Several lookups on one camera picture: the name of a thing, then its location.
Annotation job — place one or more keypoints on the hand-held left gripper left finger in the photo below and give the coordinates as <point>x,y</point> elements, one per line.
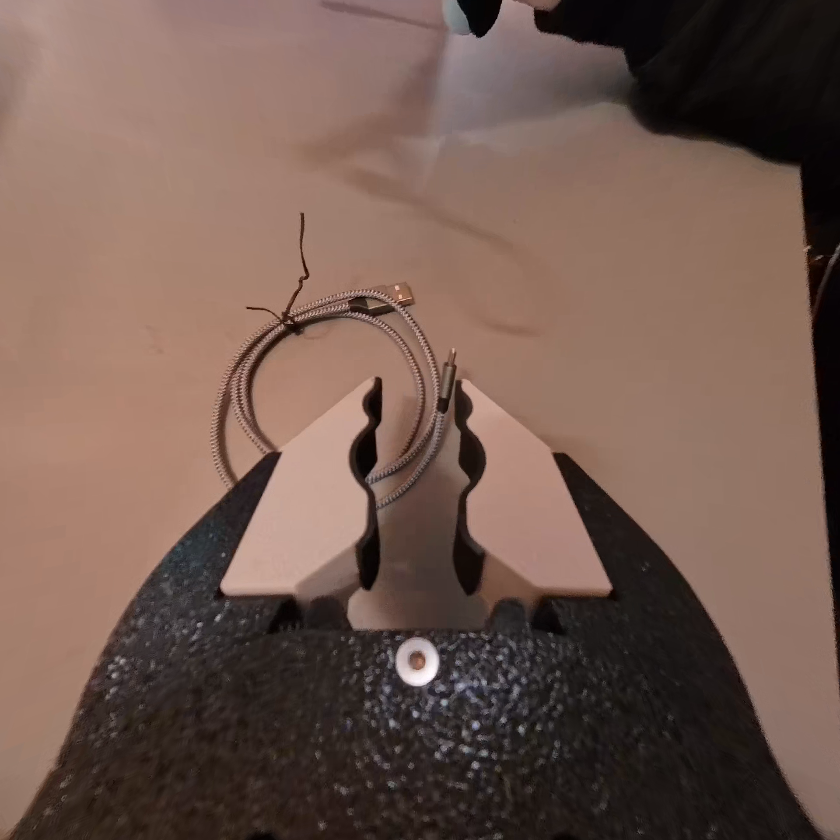
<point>295,512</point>

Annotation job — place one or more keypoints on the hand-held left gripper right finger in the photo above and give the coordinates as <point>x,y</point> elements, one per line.
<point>531,518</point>

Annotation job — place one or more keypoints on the white desk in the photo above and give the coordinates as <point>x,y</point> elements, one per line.
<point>590,295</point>

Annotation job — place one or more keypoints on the brown twist tie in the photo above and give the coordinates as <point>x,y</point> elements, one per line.
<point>287,320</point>

